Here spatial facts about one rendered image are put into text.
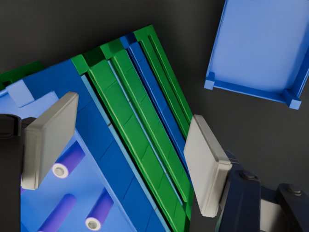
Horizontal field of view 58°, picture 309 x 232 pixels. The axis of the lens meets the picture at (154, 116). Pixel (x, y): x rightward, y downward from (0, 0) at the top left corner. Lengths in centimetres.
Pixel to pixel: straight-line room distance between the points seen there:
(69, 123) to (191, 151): 8
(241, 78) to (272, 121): 14
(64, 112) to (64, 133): 2
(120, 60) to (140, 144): 13
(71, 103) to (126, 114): 20
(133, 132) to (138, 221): 11
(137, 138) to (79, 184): 9
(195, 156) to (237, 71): 53
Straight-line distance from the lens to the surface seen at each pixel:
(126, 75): 41
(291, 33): 68
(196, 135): 17
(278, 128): 75
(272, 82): 70
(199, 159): 16
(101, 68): 35
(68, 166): 28
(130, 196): 32
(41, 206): 42
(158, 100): 50
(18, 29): 83
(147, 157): 38
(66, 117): 17
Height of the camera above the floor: 66
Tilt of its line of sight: 64 degrees down
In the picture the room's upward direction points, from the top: 152 degrees counter-clockwise
